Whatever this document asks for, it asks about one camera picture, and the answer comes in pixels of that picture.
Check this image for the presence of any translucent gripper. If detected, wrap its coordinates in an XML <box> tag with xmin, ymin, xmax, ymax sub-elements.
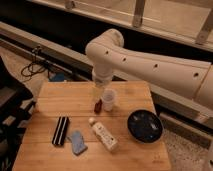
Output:
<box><xmin>91</xmin><ymin>71</ymin><xmax>111</xmax><ymax>101</ymax></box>

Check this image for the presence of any black cable bundle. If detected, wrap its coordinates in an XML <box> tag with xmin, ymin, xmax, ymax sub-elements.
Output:
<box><xmin>20</xmin><ymin>46</ymin><xmax>54</xmax><ymax>80</ymax></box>

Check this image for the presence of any blue cloth mitten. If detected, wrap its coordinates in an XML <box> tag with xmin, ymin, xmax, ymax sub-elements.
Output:
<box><xmin>67</xmin><ymin>130</ymin><xmax>88</xmax><ymax>156</ymax></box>

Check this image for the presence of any black chair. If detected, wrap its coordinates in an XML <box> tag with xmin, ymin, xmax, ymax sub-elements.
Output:
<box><xmin>0</xmin><ymin>56</ymin><xmax>33</xmax><ymax>171</ymax></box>

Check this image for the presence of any white tube bottle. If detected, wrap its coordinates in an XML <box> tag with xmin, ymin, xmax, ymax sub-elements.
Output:
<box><xmin>89</xmin><ymin>117</ymin><xmax>118</xmax><ymax>152</ymax></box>

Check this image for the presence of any blue object on floor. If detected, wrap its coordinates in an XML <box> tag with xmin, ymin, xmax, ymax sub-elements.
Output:
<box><xmin>50</xmin><ymin>73</ymin><xmax>65</xmax><ymax>82</ymax></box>

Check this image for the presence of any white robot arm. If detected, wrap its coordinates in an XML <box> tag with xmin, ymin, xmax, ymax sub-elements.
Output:
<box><xmin>85</xmin><ymin>29</ymin><xmax>213</xmax><ymax>110</ymax></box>

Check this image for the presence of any white ceramic cup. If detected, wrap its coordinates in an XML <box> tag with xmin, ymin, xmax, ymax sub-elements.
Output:
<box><xmin>101</xmin><ymin>89</ymin><xmax>116</xmax><ymax>111</ymax></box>

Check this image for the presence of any dark blue plate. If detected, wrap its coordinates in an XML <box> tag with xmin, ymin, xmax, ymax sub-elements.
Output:
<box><xmin>127</xmin><ymin>109</ymin><xmax>163</xmax><ymax>143</ymax></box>

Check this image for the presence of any black white striped block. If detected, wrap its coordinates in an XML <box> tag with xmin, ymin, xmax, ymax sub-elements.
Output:
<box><xmin>52</xmin><ymin>117</ymin><xmax>69</xmax><ymax>146</ymax></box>

